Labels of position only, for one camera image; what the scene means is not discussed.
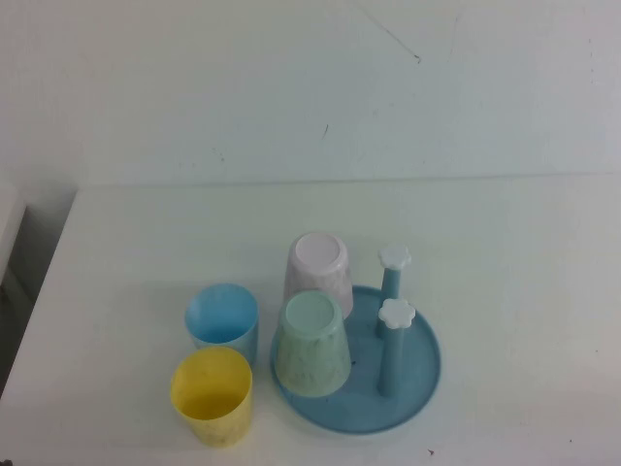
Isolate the green plastic cup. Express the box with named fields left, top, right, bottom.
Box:
left=272, top=289, right=353, bottom=399

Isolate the pink plastic cup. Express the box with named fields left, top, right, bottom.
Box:
left=282, top=231, right=356, bottom=321

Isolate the blue plastic cup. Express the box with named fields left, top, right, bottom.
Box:
left=183, top=283, right=260, bottom=365

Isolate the blue cup stand with pegs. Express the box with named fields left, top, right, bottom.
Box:
left=269, top=245, right=443, bottom=435

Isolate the yellow plastic cup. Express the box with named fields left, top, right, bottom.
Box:
left=169, top=346, right=254, bottom=449

